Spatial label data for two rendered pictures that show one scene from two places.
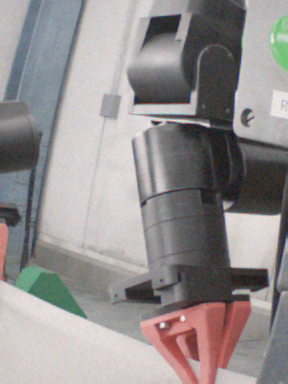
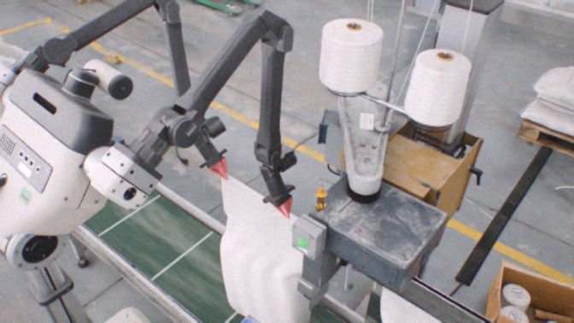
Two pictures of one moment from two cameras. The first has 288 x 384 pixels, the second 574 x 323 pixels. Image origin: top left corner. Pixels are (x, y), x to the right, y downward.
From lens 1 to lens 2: 104 cm
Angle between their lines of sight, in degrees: 37
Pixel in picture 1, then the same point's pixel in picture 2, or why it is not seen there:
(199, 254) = (279, 192)
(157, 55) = (261, 155)
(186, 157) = (272, 173)
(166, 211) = (271, 184)
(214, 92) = (276, 162)
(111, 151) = not seen: outside the picture
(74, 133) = not seen: outside the picture
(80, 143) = not seen: outside the picture
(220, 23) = (275, 145)
